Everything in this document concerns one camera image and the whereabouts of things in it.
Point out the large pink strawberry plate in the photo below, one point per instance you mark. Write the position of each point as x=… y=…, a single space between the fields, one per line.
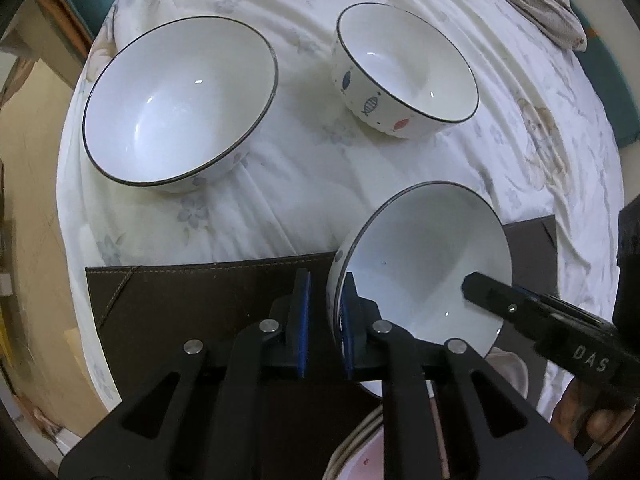
x=360 y=455

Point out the small white fish bowl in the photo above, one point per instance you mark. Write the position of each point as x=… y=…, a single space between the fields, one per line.
x=399 y=74

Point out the large white fish bowl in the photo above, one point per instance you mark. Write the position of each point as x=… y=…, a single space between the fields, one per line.
x=180 y=106

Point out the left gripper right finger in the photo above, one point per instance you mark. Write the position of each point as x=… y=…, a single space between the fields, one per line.
x=362 y=331

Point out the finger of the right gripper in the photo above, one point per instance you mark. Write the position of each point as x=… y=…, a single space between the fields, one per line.
x=588 y=347

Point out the teal mattress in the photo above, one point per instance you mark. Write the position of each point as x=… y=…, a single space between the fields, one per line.
x=610 y=84

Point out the dark brown leather mat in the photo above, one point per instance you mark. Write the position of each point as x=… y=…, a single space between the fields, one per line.
x=190 y=348

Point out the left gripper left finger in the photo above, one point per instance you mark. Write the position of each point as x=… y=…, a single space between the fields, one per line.
x=292 y=312

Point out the white bear print bedsheet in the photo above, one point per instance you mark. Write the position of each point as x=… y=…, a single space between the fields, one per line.
x=539 y=144

